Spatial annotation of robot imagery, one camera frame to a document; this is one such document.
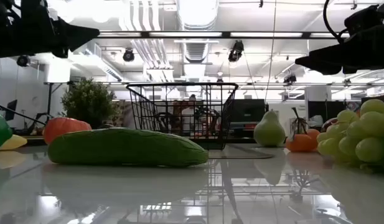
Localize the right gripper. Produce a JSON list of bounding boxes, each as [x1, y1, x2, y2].
[[296, 24, 384, 75]]

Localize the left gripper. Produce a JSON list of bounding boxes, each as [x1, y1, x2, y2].
[[0, 0, 101, 59]]

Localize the red apple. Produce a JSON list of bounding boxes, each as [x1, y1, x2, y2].
[[321, 117, 339, 133]]

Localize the orange tangerines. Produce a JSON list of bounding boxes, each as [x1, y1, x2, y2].
[[285, 107, 322, 153]]

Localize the green grape bunch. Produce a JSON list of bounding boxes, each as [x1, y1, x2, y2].
[[316, 98, 384, 172]]

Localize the green pear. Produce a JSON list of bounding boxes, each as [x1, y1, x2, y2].
[[253, 110, 286, 147]]

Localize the red-orange ribbed tomato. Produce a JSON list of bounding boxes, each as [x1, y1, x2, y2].
[[42, 117, 93, 146]]

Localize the green cucumber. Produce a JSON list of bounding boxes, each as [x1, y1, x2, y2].
[[47, 127, 210, 167]]

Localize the green bell pepper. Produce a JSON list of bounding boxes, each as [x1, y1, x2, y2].
[[0, 111, 14, 152]]

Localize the yellow banana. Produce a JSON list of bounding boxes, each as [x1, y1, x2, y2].
[[0, 134, 28, 152]]

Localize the black partition panel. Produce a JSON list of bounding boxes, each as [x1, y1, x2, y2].
[[307, 100, 348, 131]]

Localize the wide black screen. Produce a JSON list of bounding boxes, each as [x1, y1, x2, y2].
[[361, 94, 384, 104]]

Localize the black framed light strip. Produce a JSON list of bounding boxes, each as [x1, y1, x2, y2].
[[98, 30, 351, 39]]

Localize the potted green plant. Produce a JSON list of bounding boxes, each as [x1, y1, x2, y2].
[[60, 77, 119, 130]]

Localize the black background stand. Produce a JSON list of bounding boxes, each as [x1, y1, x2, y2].
[[44, 81, 71, 118]]

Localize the small black monitor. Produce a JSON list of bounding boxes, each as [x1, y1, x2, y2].
[[4, 99, 18, 121]]

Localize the person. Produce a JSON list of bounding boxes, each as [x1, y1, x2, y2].
[[180, 94, 205, 133]]

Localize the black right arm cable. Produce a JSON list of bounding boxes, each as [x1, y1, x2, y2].
[[322, 0, 347, 44]]

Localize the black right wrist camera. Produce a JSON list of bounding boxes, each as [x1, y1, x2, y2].
[[344, 4, 384, 35]]

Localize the black wire basket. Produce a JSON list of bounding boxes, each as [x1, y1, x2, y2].
[[126, 82, 239, 151]]

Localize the silver ventilation duct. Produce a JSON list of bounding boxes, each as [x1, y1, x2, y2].
[[176, 0, 220, 63]]

